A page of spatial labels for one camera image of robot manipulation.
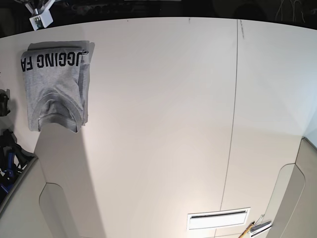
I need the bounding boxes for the grey T-shirt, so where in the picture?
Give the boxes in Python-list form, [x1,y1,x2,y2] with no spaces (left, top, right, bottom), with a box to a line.
[20,41,95,133]

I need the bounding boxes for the black power strip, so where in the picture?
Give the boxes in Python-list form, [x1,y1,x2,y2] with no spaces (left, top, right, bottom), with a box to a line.
[71,2,149,15]

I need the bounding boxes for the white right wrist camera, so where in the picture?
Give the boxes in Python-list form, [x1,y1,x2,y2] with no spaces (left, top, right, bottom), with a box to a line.
[29,9,53,31]

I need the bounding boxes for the black device at left edge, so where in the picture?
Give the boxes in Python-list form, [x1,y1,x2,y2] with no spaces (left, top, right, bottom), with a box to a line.
[0,89,10,117]

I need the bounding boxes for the white table cable slot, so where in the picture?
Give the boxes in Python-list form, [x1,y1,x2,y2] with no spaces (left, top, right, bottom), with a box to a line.
[187,207,251,231]

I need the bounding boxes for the wooden handled tool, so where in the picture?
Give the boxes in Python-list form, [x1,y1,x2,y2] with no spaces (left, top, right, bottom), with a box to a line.
[239,222,255,238]

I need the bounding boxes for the blue and black clamp stand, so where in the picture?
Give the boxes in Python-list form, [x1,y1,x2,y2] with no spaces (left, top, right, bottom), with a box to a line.
[0,129,36,202]

